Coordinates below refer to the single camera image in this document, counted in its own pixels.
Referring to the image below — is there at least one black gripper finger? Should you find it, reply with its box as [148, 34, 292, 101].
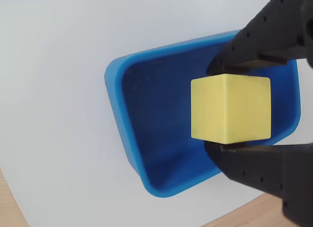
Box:
[206, 0, 313, 77]
[204, 140, 313, 227]

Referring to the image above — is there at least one white rectangular board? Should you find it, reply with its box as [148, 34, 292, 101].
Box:
[0, 0, 313, 227]

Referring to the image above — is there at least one yellow cube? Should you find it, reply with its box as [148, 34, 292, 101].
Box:
[190, 73, 272, 145]

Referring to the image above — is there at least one blue rectangular bin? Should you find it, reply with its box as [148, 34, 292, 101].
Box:
[104, 28, 302, 198]

